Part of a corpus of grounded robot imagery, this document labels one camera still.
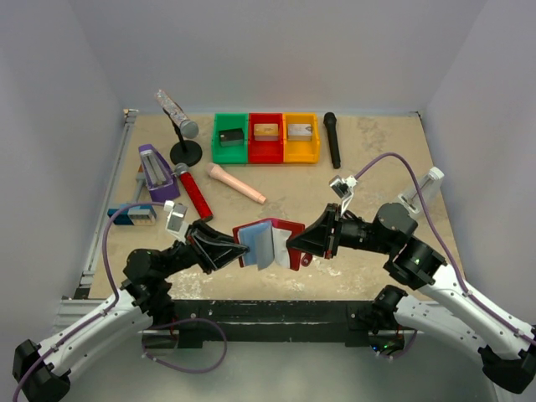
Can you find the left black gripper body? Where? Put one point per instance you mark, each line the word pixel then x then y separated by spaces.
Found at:
pixel 198 247

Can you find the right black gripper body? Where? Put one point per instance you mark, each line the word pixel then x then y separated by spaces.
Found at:
pixel 332 231

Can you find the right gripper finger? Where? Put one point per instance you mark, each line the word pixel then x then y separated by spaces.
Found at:
pixel 314 233
pixel 314 249

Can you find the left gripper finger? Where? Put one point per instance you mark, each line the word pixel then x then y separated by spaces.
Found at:
pixel 211 239
pixel 222 255

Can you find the red leather card holder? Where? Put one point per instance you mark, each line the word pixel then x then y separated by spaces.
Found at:
pixel 266 240

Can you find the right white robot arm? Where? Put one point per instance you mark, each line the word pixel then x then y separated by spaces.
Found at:
pixel 462 316

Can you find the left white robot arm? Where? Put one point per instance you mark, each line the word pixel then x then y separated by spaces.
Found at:
pixel 45 370

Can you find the silver card in yellow bin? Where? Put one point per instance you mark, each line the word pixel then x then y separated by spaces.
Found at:
pixel 299 132

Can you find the black card in green bin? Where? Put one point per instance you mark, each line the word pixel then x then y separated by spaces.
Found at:
pixel 231 137

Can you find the tan card in red bin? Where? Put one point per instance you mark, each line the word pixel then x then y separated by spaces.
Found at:
pixel 266 132

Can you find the blue grey block tool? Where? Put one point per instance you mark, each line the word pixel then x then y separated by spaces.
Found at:
pixel 141 215

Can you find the purple metronome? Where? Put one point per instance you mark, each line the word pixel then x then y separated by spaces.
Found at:
pixel 161 183

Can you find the pink microphone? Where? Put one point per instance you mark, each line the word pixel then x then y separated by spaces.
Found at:
pixel 215 171

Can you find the red microphone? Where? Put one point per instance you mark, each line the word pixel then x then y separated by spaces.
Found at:
pixel 199 202

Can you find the yellow plastic bin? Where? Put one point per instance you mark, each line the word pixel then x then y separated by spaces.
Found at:
pixel 301 152

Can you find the black microphone stand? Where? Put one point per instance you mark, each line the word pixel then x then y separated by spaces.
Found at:
pixel 186 150

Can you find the grey orange small tool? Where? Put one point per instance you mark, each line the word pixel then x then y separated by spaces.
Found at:
pixel 140 184

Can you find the green plastic bin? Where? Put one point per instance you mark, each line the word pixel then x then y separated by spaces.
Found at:
pixel 230 155

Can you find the black microphone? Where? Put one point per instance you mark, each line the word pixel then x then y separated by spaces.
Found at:
pixel 330 123

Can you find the glitter microphone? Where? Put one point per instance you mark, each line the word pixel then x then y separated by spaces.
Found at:
pixel 176 113

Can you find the red plastic bin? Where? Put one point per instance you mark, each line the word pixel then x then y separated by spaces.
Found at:
pixel 265 152

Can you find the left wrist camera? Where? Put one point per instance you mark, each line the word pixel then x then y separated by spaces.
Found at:
pixel 176 225

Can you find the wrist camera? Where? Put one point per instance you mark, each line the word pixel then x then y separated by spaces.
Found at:
pixel 344 189
pixel 176 225

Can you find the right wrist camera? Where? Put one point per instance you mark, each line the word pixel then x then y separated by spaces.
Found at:
pixel 344 189

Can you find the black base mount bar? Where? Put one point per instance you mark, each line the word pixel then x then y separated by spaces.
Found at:
pixel 351 323

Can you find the aluminium frame rail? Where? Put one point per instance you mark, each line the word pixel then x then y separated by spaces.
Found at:
pixel 77 158

